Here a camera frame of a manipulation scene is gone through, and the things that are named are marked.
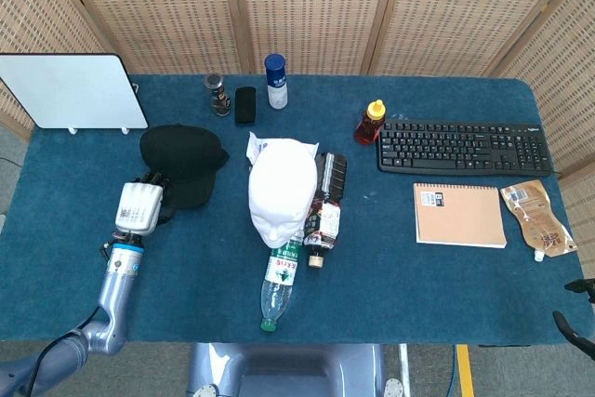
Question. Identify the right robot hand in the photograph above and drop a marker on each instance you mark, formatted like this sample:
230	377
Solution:
583	343

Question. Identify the small glass pepper grinder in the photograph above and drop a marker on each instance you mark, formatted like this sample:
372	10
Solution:
218	99

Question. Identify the dark tea bottle beige cap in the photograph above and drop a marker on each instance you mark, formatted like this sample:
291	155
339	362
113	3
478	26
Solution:
325	211

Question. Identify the white board stand foot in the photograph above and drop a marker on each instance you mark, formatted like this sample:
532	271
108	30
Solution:
74	130
124	130

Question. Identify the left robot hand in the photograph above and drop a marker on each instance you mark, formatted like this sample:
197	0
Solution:
137	206

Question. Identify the white foam mannequin head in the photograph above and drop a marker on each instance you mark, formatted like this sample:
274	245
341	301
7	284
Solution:
281	192

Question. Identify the kraft spiral notebook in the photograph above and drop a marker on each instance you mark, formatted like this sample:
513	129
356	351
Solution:
460	215

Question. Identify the black glasses case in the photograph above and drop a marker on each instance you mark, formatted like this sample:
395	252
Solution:
245	105

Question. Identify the black baseball cap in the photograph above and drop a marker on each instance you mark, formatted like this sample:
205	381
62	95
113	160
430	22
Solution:
181	160

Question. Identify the blue tablecloth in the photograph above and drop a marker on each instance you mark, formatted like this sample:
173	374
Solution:
186	276

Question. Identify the brown refill pouch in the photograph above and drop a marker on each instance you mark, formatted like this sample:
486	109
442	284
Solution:
534	215

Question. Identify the black computer keyboard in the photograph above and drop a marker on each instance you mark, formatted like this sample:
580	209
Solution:
465	146

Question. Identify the white bottle blue cap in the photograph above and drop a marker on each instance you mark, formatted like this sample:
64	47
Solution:
275	83

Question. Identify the clear water bottle green cap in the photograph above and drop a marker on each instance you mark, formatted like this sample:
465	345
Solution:
279	276

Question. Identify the white paper packet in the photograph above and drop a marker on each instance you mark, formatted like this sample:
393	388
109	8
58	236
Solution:
255	143

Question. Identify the woven bamboo folding screen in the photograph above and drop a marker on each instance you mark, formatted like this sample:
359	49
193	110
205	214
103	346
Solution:
302	6

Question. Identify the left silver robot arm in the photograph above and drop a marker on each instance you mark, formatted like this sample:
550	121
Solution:
114	295

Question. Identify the honey bear bottle yellow cap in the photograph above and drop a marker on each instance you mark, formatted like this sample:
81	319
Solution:
369	127

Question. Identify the silver robot torso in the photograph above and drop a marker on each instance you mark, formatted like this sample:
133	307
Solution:
288	369

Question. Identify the white board black frame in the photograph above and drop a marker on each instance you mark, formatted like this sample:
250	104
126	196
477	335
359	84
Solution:
70	90

